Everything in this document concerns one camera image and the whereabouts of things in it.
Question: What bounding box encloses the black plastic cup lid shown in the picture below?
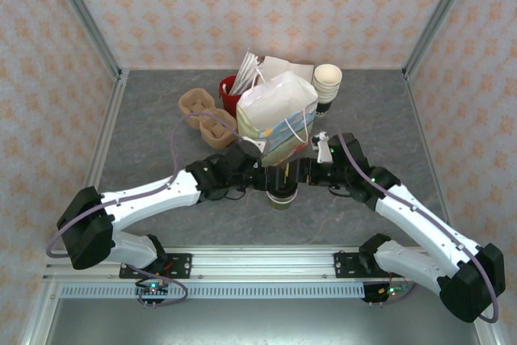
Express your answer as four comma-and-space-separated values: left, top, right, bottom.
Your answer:
266, 166, 300, 197

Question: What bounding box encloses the green paper coffee cup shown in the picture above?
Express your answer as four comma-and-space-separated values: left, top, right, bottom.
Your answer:
267, 189, 298, 212

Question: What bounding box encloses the brown pulp cup carrier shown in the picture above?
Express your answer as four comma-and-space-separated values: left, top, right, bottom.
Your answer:
179, 110, 238, 150
179, 88, 238, 148

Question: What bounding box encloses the paper takeout bag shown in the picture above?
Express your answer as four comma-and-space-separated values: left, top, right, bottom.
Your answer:
235, 68, 320, 168

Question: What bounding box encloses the paper cup stack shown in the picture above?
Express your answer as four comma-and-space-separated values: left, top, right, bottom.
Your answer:
313, 64, 343, 118

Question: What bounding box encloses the box of white napkins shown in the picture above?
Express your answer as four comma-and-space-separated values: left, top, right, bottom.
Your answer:
258, 55, 315, 79

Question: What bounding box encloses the right circuit board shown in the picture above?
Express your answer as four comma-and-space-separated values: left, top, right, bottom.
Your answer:
379, 284, 414, 297

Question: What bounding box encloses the circuit board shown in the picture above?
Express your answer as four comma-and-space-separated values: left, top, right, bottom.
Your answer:
379, 284, 414, 297
135, 282, 170, 297

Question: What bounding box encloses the grey metal panel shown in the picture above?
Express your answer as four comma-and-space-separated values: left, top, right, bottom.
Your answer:
40, 298, 496, 345

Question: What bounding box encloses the left circuit board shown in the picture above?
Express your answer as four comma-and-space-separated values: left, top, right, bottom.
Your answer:
135, 282, 170, 297

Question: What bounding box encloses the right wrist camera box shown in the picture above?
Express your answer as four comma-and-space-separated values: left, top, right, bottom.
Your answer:
309, 130, 334, 164

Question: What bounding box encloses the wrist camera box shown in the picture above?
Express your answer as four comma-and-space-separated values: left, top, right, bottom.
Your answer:
237, 137, 267, 159
309, 130, 334, 164

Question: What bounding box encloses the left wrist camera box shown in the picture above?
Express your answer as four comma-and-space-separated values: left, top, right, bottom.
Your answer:
237, 137, 267, 159

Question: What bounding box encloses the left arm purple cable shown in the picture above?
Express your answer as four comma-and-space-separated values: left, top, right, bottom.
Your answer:
46, 113, 250, 309

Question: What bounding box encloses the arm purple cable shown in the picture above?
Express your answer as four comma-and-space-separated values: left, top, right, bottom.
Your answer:
46, 113, 250, 309
337, 130, 500, 324

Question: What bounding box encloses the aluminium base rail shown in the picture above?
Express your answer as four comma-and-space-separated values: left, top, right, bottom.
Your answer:
42, 246, 484, 281

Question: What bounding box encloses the black right mount plate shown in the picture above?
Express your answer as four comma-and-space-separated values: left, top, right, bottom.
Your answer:
334, 251, 405, 280

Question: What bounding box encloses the black mount plate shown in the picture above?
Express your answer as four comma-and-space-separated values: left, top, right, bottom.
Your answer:
334, 251, 405, 280
119, 253, 193, 280

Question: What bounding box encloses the black left mount plate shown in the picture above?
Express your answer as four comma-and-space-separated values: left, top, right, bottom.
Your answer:
119, 253, 193, 280

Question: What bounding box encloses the slotted grey cable duct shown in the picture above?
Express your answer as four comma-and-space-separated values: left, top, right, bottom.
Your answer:
59, 283, 367, 300

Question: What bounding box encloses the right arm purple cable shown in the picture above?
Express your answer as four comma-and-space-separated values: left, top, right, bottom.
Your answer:
337, 130, 500, 324

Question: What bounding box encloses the aluminium frame post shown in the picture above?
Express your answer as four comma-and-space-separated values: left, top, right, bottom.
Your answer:
403, 0, 484, 79
42, 0, 124, 79

